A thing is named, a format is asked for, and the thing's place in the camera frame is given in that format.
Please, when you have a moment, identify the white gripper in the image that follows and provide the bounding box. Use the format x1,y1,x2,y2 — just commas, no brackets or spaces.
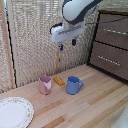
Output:
49,20,87,52

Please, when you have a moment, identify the beige bamboo screen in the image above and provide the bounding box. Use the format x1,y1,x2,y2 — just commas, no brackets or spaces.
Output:
0,0,128,93

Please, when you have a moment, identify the yellow rectangular block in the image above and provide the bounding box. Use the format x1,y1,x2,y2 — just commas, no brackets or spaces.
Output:
53,76,67,87

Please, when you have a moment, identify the slanted wooden post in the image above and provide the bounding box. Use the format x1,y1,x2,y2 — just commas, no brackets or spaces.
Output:
0,0,17,90

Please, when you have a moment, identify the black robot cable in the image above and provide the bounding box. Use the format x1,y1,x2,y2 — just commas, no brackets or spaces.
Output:
83,14,128,27

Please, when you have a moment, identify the dark brown drawer cabinet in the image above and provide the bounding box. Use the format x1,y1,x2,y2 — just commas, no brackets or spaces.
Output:
87,9,128,83

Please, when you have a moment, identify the pink mug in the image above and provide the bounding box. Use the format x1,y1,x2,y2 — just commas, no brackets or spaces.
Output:
38,75,53,96

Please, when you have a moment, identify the white floral rim plate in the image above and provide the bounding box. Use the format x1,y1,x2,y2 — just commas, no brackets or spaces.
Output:
0,96,35,128

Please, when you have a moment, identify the blue mug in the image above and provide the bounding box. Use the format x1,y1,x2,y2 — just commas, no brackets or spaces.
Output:
65,75,85,96

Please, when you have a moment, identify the brown wooden drawer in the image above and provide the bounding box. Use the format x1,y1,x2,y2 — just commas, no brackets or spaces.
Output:
89,41,128,82
95,13,128,52

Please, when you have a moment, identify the grey rounded object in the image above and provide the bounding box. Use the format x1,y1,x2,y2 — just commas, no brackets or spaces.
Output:
110,105,128,128

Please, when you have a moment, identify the silver drawer handle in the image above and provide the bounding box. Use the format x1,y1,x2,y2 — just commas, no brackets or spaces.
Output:
96,54,122,67
102,27,128,37

